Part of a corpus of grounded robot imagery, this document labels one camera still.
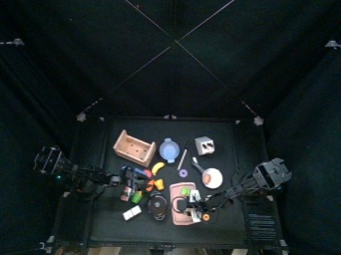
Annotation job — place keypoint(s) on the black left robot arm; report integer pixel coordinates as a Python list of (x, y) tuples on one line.
[(68, 167)]

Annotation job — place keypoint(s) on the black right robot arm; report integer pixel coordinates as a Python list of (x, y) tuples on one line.
[(263, 177)]

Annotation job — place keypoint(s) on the orange starfruit piece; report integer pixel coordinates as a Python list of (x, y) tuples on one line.
[(151, 186)]

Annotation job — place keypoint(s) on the yellow-orange starfruit piece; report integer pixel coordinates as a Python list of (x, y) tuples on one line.
[(160, 184)]

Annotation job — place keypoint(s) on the green toy vegetable piece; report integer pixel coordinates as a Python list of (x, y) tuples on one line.
[(185, 191)]

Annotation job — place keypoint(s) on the pink cutting board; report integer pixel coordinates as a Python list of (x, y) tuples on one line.
[(177, 219)]

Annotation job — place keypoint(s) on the green toy block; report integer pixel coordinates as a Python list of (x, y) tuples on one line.
[(137, 197)]

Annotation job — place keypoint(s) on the red and blue toy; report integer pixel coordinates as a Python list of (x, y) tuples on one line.
[(144, 172)]

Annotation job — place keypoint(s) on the red and white toy piece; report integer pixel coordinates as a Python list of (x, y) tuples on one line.
[(127, 194)]

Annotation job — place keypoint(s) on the yellow toy banana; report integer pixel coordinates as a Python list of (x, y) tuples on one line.
[(159, 167)]

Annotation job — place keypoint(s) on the white rectangular block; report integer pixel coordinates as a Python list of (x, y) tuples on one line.
[(132, 212)]

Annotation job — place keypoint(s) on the purple flower-shaped toy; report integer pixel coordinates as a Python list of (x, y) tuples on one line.
[(184, 173)]

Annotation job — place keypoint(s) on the toy frying pan with egg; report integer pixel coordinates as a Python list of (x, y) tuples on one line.
[(212, 178)]

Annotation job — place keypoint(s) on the blue toy bowl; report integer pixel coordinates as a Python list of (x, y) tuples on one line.
[(171, 150)]

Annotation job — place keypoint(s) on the white toy utensil stick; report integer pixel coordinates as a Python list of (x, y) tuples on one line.
[(183, 156)]

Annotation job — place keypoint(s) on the grey toy toaster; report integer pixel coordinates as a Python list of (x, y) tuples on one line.
[(205, 145)]

